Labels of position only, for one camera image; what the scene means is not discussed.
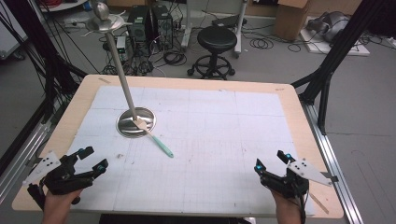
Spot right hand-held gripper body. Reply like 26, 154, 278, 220
262, 159, 332, 199

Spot white floor board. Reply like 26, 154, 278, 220
299, 16, 372, 58

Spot white grid mat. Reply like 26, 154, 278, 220
66, 85, 316, 217

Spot person's right hand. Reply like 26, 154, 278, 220
272, 190, 303, 218

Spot aluminium rail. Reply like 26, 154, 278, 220
0, 119, 52, 204
301, 102, 364, 224

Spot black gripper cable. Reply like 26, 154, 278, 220
298, 191, 310, 224

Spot black round stool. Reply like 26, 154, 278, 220
187, 25, 238, 80

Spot small grey power unit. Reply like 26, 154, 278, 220
115, 35, 128, 62

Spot tall metal utensil rack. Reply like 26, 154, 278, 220
81, 1, 157, 139

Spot black computer tower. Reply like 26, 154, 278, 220
151, 4, 174, 50
126, 5, 154, 43

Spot grey table bracket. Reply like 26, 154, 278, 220
321, 172, 339, 183

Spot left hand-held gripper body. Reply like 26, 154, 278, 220
21, 151, 94, 209

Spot grey bag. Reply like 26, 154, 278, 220
306, 11, 351, 44

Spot thin wooden stick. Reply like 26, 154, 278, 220
309, 191, 330, 215

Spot black flat device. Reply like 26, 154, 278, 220
212, 14, 248, 29

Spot cardboard box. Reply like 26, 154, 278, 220
274, 0, 312, 42

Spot black metal frame post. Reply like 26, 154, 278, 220
4, 0, 90, 124
290, 0, 386, 135

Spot person's left hand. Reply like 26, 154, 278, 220
43, 189, 84, 218

